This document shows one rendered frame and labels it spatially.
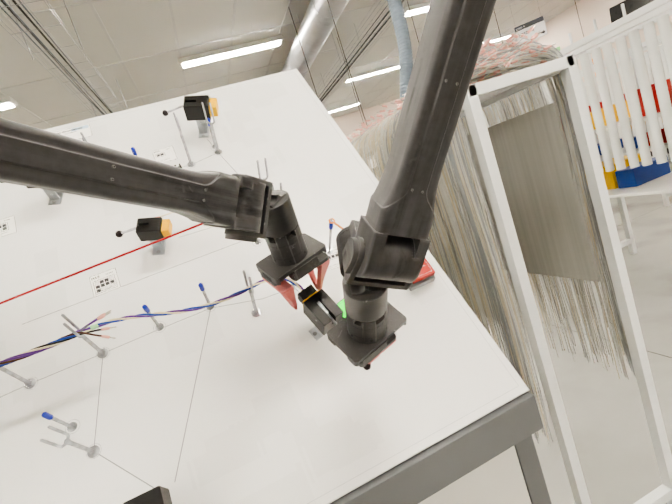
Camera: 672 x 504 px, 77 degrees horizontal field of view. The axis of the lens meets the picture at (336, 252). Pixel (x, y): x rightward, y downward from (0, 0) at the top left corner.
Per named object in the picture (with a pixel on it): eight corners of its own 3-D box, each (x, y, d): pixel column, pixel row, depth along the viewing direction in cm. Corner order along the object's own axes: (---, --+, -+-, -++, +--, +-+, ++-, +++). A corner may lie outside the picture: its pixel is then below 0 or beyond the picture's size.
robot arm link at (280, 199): (272, 205, 58) (294, 184, 61) (235, 202, 61) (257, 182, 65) (287, 245, 62) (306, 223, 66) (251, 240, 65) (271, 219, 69)
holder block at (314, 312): (323, 335, 71) (324, 326, 68) (303, 312, 74) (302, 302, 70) (342, 321, 73) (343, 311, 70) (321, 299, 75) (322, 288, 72)
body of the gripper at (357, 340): (326, 339, 61) (321, 311, 56) (376, 299, 65) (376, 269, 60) (356, 370, 58) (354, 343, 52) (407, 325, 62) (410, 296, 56)
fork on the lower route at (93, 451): (95, 460, 64) (46, 443, 52) (84, 457, 64) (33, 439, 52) (102, 446, 65) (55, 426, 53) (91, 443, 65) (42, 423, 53)
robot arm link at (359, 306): (344, 299, 50) (392, 293, 50) (338, 255, 54) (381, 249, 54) (347, 329, 55) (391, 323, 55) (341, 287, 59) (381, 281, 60)
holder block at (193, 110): (170, 127, 106) (159, 96, 98) (215, 124, 107) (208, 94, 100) (168, 139, 103) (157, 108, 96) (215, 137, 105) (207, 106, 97)
